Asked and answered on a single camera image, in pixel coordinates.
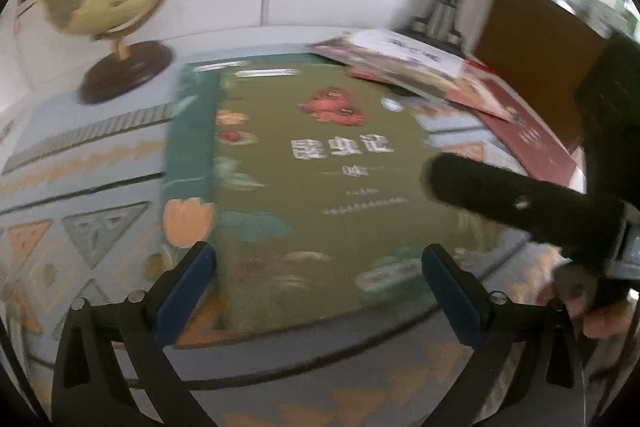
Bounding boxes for brown wooden cabinet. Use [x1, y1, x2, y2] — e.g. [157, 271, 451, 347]
[470, 0, 613, 158]

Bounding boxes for patterned table mat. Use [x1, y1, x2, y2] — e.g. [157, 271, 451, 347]
[0, 102, 586, 427]

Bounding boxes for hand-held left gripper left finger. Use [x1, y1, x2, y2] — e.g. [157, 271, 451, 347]
[50, 241, 218, 427]

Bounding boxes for person's right hand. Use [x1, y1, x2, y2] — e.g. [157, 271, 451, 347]
[542, 264, 638, 358]

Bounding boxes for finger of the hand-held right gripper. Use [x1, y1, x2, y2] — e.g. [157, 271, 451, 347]
[424, 152, 632, 269]

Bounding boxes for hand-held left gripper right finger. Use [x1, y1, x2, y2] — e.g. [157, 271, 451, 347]
[421, 243, 587, 427]

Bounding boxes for white illustrated picture book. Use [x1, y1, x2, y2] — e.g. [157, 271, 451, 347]
[305, 29, 471, 102]

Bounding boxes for red illustrated picture book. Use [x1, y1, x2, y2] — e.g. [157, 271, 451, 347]
[350, 62, 521, 122]

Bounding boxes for dark red book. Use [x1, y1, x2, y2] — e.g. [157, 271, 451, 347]
[465, 62, 581, 188]

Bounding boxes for olive green book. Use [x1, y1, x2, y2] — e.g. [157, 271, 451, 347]
[160, 57, 506, 343]

